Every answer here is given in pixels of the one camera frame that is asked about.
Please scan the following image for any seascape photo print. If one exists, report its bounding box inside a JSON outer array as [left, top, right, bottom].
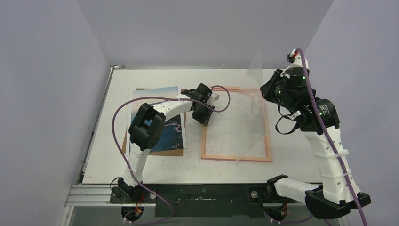
[[128, 86, 188, 157]]

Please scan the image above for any clear acrylic sheet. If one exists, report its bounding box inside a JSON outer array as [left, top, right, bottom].
[[235, 48, 268, 161]]

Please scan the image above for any pink wooden picture frame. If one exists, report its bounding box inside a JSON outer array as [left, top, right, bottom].
[[201, 87, 272, 162]]

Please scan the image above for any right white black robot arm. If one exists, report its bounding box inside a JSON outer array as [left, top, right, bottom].
[[260, 67, 371, 219]]

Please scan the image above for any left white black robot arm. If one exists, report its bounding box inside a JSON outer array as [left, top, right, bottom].
[[118, 83, 219, 203]]

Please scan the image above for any brown cardboard backing board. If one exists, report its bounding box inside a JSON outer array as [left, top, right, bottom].
[[121, 88, 188, 157]]

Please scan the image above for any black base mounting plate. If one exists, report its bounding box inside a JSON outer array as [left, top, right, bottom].
[[109, 184, 295, 218]]

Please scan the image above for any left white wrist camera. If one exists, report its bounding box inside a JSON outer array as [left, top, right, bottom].
[[208, 93, 220, 104]]

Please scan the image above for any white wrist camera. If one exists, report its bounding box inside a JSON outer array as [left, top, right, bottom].
[[208, 93, 220, 104], [281, 48, 309, 78]]

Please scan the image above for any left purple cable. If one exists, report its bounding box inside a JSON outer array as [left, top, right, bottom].
[[112, 85, 231, 225]]

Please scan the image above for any purple cable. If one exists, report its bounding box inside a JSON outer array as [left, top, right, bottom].
[[112, 85, 231, 225], [265, 48, 368, 226]]

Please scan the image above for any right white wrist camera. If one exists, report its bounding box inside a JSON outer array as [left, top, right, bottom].
[[281, 48, 309, 78]]

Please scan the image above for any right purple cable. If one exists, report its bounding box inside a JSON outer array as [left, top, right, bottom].
[[265, 48, 368, 226]]

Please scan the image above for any aluminium front rail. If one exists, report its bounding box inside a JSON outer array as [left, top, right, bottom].
[[64, 184, 346, 207]]

